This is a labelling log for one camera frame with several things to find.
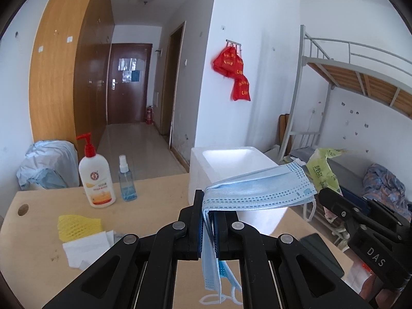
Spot leaning wooden board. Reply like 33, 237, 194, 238
278, 113, 295, 155

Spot brown side door frame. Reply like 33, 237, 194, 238
160, 21, 187, 150

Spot black flat device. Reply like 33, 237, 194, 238
301, 234, 345, 277

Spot blue spray bottle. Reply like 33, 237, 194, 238
118, 155, 138, 202

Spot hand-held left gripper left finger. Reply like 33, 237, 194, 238
42, 190, 204, 309

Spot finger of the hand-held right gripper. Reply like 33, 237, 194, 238
317, 187, 371, 232

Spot grey metal bunk bed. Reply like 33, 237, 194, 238
278, 24, 412, 245

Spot wooden wardrobe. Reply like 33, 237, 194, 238
28, 0, 116, 142

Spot door notice papers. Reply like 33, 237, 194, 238
118, 57, 141, 82

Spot red printed bag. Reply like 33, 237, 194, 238
212, 46, 244, 78
230, 74, 252, 102

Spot white foam box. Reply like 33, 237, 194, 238
187, 146, 290, 235

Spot white and blue bedding bundle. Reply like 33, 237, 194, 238
17, 140, 79, 190

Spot stack of blue face masks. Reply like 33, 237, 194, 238
199, 162, 319, 306

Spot yellow foam fruit net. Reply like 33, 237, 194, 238
58, 215, 103, 243

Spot dark brown door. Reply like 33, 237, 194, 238
107, 43, 153, 125

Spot yellow-green plastic bag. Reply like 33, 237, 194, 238
306, 147, 348, 197

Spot white lotion pump bottle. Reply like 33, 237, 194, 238
76, 133, 117, 208

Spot floral cloth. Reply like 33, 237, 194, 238
362, 164, 412, 213

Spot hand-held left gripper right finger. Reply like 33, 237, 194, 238
212, 211, 372, 309

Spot white tissue paper stack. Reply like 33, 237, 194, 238
62, 230, 121, 269

